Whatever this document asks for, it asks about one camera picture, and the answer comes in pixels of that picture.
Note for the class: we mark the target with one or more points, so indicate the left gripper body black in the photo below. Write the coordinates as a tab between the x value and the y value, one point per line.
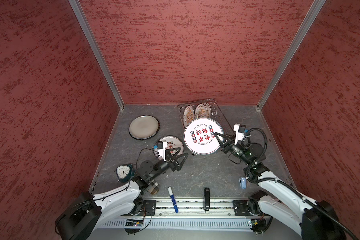
168	164

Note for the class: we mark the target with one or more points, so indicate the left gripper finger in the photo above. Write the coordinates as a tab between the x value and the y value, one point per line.
180	161
172	153

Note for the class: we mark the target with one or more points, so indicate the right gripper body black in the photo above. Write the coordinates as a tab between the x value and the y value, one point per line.
236	150

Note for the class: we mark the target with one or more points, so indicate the red patterned plate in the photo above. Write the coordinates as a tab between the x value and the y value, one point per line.
199	138

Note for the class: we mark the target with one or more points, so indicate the dark striped rim plate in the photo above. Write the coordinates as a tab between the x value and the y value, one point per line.
157	132

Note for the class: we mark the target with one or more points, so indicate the orange striped front plate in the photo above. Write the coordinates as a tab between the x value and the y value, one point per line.
188	115

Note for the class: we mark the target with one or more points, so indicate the orange striped plate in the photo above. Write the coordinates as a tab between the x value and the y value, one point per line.
188	115
203	111

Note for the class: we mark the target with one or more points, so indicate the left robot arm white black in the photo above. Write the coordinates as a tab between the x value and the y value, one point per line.
88	212

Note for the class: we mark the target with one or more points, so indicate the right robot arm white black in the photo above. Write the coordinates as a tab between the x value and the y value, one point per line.
310	219

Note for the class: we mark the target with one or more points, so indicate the blue white marker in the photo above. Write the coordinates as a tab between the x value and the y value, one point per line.
173	199

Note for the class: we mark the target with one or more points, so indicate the light blue small bottle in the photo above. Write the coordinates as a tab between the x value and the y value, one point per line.
243	182

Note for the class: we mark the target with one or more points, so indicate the plaid glasses case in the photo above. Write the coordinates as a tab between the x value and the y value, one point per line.
153	187

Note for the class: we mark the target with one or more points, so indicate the black remote stick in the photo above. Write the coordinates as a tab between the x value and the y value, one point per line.
206	201

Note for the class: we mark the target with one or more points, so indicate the green alarm clock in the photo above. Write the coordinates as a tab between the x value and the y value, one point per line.
125	172

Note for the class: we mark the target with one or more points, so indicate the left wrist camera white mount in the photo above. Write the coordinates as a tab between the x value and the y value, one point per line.
160	150

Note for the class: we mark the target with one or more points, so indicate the wire dish rack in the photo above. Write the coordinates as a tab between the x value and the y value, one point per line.
217	115

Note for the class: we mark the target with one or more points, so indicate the aluminium front rail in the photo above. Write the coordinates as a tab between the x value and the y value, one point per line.
198	207

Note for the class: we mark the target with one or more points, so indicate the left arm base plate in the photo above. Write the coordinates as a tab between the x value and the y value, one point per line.
148	207

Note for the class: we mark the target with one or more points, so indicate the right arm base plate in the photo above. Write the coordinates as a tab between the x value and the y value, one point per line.
241	207

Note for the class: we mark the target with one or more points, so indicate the left circuit board with wires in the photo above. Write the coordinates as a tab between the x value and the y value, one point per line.
133	226

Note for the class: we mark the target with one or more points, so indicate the circuit board with wires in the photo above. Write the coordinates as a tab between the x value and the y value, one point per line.
258	226
133	226

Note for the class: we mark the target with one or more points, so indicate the right circuit board with wires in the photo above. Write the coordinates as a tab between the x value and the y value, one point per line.
258	226

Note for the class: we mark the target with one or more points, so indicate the right corner aluminium post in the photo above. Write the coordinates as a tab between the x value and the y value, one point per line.
305	26

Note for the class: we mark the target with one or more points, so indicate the corner aluminium post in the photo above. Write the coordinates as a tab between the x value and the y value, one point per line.
85	26
305	26

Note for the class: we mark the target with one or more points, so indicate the left corner aluminium post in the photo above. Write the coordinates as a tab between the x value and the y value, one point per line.
85	26

